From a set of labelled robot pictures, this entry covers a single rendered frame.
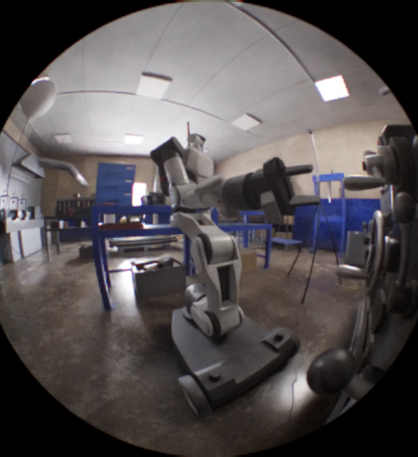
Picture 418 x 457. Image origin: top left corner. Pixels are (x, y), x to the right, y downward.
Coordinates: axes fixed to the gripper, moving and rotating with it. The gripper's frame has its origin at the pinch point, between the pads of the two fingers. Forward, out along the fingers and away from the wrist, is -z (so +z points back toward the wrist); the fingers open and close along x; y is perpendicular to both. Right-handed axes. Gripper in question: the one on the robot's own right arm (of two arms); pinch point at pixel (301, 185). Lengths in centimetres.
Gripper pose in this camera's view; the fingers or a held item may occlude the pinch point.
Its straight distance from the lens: 29.0
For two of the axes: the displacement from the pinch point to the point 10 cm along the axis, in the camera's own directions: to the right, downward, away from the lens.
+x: -5.1, -7.5, -4.1
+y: 6.5, -6.5, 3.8
